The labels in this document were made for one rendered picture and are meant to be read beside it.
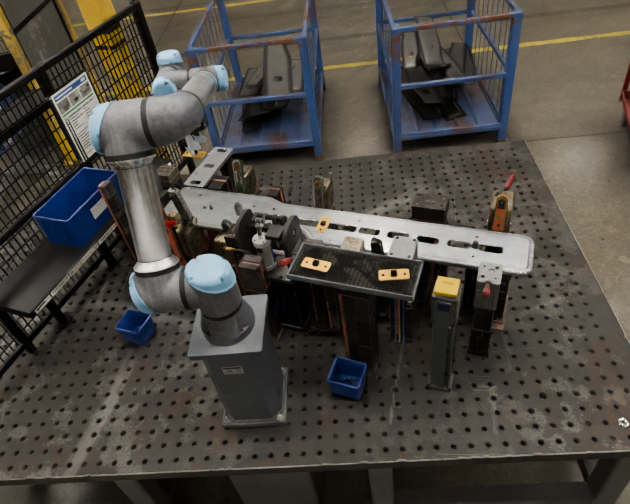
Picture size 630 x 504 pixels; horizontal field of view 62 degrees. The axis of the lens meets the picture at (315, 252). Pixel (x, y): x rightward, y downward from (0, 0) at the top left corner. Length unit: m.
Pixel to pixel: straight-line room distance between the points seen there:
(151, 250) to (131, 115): 0.33
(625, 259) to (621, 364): 1.46
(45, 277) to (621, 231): 2.99
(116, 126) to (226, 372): 0.72
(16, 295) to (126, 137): 0.92
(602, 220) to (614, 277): 0.47
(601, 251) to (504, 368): 1.64
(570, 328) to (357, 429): 0.81
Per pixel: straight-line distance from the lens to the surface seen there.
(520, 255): 1.79
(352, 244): 1.69
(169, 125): 1.27
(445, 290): 1.44
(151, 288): 1.38
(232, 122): 4.41
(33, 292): 2.03
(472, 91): 4.47
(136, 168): 1.32
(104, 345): 2.19
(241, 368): 1.52
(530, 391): 1.84
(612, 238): 3.47
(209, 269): 1.35
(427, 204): 1.90
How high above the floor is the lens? 2.23
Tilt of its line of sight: 43 degrees down
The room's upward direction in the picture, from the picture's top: 10 degrees counter-clockwise
